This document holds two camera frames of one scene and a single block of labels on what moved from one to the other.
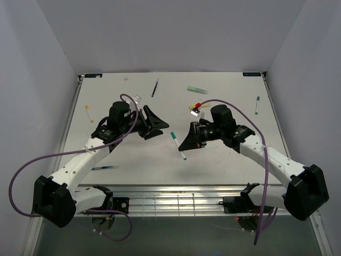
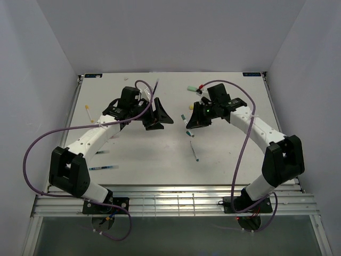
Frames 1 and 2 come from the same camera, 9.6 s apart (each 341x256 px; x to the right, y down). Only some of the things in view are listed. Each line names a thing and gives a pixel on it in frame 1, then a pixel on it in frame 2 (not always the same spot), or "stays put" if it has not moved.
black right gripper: (194, 138) to (197, 120)
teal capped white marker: (181, 152) to (184, 119)
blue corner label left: (92, 75) stays put
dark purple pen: (156, 84) stays put
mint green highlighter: (197, 89) stays put
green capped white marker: (257, 106) to (194, 152)
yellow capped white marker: (87, 107) stays put
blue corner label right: (251, 74) stays put
